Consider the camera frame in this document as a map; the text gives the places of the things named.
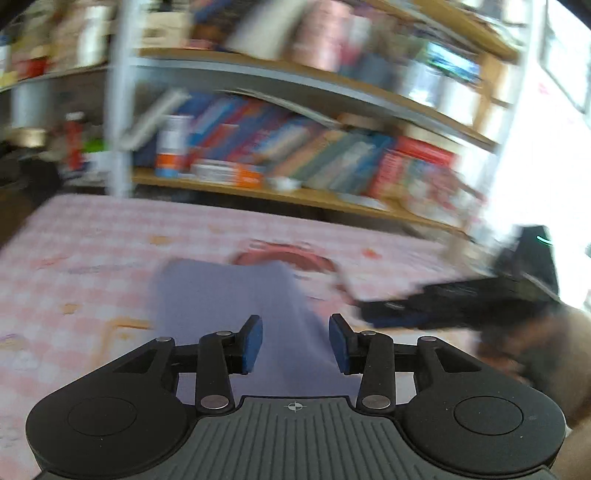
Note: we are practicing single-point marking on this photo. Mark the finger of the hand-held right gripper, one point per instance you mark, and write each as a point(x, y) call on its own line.
point(392, 309)

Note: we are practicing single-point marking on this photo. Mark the white frame wooden bookshelf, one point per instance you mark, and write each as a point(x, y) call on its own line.
point(323, 92)

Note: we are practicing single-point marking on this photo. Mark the orange and white box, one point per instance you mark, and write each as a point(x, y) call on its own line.
point(228, 173)

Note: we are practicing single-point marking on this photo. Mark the person's right hand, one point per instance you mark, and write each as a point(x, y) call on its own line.
point(545, 355)

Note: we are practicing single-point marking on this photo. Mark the pink and purple sweater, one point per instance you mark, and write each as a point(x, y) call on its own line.
point(244, 314)

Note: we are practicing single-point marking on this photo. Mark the pink checked blanket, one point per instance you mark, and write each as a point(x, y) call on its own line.
point(83, 267)

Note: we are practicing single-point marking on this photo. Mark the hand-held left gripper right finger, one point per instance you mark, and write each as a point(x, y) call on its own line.
point(339, 345)

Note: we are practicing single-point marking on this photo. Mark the row of books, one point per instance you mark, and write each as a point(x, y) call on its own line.
point(323, 147)

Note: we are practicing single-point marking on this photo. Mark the red bottle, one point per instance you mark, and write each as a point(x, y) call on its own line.
point(75, 141)

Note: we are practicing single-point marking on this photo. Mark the white charger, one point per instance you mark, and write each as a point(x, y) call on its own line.
point(285, 183)

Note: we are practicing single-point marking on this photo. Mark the person's right forearm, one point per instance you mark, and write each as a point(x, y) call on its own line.
point(575, 454)

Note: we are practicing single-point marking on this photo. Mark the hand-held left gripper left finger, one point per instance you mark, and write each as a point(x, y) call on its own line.
point(251, 345)

